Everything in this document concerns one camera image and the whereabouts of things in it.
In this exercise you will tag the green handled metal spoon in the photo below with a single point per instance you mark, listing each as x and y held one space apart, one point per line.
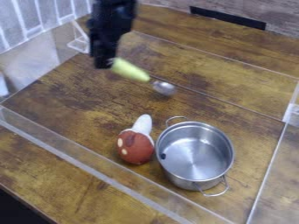
127 70

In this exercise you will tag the stainless steel pot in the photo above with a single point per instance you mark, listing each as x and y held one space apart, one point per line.
196 154

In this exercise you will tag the clear acrylic front barrier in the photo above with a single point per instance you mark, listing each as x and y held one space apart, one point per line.
126 180

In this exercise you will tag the clear acrylic barrier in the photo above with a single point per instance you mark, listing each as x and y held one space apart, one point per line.
277 204
126 180

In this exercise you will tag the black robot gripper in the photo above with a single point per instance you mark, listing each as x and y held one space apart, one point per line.
111 21

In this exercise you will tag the clear acrylic corner bracket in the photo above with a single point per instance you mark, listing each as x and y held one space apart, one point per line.
81 42

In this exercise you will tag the clear acrylic right barrier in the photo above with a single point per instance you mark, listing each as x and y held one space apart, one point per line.
277 204

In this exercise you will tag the brown plush mushroom toy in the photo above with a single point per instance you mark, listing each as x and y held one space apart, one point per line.
135 145

